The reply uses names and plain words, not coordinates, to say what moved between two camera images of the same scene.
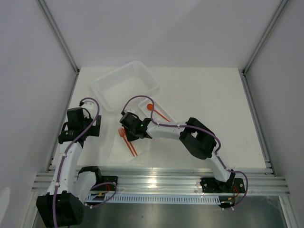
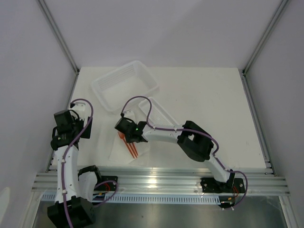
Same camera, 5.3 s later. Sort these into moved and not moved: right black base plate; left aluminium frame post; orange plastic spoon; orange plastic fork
Moved: orange plastic spoon
Not moved: orange plastic fork; right black base plate; left aluminium frame post
